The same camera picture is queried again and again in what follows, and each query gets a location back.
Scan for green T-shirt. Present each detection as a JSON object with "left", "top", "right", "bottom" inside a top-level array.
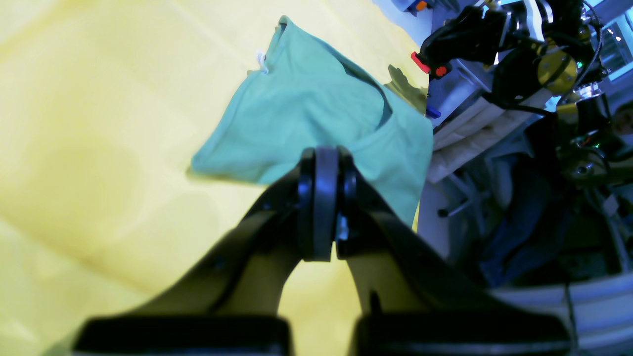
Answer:
[{"left": 191, "top": 16, "right": 433, "bottom": 226}]

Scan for red and black clamp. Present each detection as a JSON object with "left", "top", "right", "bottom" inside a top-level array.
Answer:
[{"left": 410, "top": 52, "right": 452, "bottom": 80}]

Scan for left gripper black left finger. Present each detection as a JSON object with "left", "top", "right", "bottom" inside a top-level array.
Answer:
[{"left": 74, "top": 148, "right": 322, "bottom": 356}]

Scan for yellow table cloth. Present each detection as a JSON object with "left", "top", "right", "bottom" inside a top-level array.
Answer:
[{"left": 1, "top": 0, "right": 429, "bottom": 356}]

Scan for white garment tag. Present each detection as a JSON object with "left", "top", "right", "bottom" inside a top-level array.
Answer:
[{"left": 256, "top": 50, "right": 270, "bottom": 75}]

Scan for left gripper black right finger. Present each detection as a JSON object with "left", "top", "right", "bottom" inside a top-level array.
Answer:
[{"left": 321, "top": 147, "right": 572, "bottom": 356}]

